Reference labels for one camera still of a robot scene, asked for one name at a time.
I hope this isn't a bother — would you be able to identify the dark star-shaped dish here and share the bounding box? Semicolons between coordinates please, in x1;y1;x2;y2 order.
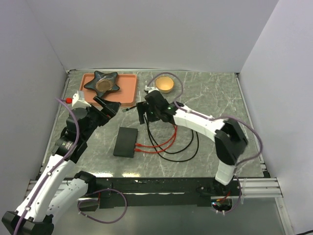
84;70;120;97

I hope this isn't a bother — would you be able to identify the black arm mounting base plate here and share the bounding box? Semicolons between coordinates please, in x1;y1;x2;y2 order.
81;177;240;209

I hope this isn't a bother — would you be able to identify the red ethernet cable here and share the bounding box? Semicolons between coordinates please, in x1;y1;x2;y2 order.
134;124;178;154
134;127;178;154

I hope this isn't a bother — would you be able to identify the aluminium frame rail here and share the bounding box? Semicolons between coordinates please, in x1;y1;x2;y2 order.
24;178;284;201

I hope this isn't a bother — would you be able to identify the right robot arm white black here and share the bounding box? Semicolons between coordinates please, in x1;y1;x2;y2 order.
136;90;248;195

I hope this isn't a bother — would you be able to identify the black network switch box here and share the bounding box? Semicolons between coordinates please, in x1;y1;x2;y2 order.
113;127;138;158

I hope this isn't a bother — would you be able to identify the salmon rectangular tray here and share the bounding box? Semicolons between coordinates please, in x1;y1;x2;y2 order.
79;73;138;107

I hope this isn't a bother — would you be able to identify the small yellow bowl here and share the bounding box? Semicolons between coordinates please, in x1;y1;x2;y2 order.
155;76;174;94

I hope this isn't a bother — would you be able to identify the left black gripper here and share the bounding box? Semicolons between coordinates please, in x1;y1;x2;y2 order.
82;95;121;140

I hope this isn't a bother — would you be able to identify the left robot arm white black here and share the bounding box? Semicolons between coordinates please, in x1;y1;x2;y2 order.
1;96;121;235

